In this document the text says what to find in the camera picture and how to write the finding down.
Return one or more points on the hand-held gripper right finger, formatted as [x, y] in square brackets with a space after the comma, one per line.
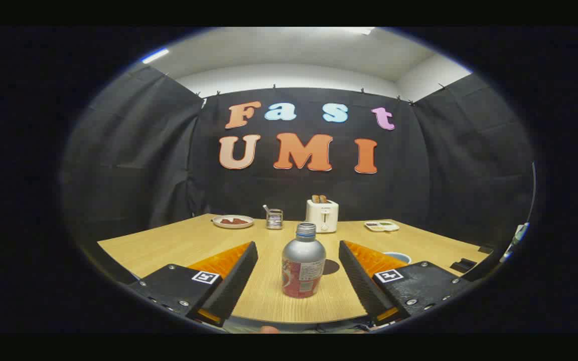
[362, 281]

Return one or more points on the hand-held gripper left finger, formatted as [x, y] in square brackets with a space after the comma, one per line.
[236, 281]

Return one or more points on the round brown coaster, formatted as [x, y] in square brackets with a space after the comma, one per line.
[332, 266]

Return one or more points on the white cup blue inside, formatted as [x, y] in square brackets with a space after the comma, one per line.
[399, 256]

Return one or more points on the silver juice bottle red label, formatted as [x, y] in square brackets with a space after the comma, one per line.
[303, 258]

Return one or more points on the wooden table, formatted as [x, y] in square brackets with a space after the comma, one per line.
[269, 296]

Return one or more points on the white plate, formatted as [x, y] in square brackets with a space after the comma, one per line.
[233, 225]

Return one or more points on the white compartment tray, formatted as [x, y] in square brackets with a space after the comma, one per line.
[382, 226]

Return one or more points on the red-brown food pieces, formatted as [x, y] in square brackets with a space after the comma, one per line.
[234, 221]

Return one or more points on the metal utensil holder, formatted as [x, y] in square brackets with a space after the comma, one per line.
[274, 219]

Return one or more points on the white toaster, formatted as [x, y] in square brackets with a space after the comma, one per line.
[321, 218]

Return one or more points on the black table clamp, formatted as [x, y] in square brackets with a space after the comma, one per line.
[463, 264]
[485, 249]

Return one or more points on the black backdrop cloth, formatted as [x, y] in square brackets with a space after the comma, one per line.
[294, 190]

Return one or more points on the blue-white object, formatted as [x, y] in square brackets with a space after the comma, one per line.
[519, 234]

